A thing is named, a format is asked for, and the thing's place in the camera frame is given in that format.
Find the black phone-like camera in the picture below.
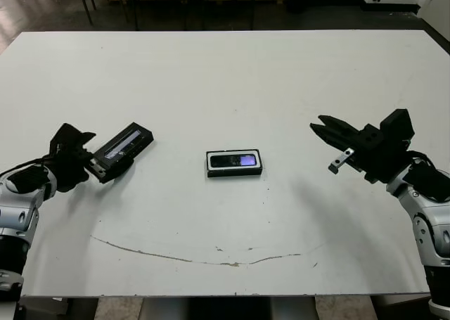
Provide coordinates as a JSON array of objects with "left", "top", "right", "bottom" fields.
[{"left": 210, "top": 153, "right": 257, "bottom": 168}]

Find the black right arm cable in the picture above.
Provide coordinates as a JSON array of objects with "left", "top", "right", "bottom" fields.
[{"left": 407, "top": 150, "right": 434, "bottom": 167}]

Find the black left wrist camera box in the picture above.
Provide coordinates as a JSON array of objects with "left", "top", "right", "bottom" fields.
[{"left": 49, "top": 122, "right": 96, "bottom": 153}]

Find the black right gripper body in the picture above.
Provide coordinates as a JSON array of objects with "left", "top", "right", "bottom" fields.
[{"left": 328, "top": 122, "right": 413, "bottom": 185}]

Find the black box base white insert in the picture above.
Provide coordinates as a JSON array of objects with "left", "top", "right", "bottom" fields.
[{"left": 205, "top": 148, "right": 264, "bottom": 179}]

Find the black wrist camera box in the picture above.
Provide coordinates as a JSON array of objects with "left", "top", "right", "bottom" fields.
[
  {"left": 379, "top": 108, "right": 415, "bottom": 148},
  {"left": 49, "top": 122, "right": 96, "bottom": 153}
]

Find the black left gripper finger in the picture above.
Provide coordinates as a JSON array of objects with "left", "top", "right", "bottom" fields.
[{"left": 99, "top": 160, "right": 135, "bottom": 185}]

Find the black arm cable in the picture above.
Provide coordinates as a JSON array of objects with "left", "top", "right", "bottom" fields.
[
  {"left": 0, "top": 156, "right": 50, "bottom": 177},
  {"left": 407, "top": 150, "right": 434, "bottom": 167}
]

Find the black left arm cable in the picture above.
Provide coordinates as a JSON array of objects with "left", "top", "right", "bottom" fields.
[{"left": 0, "top": 156, "right": 50, "bottom": 177}]

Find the black box lid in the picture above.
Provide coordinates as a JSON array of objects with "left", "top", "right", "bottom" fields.
[{"left": 91, "top": 122, "right": 155, "bottom": 184}]

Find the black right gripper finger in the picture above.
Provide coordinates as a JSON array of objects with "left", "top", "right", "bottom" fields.
[
  {"left": 309, "top": 122, "right": 349, "bottom": 153},
  {"left": 317, "top": 114, "right": 364, "bottom": 142}
]

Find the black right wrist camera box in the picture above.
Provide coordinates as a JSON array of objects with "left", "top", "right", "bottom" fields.
[{"left": 379, "top": 108, "right": 415, "bottom": 148}]

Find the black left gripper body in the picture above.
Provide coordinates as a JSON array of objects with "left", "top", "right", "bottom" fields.
[{"left": 51, "top": 147, "right": 107, "bottom": 194}]

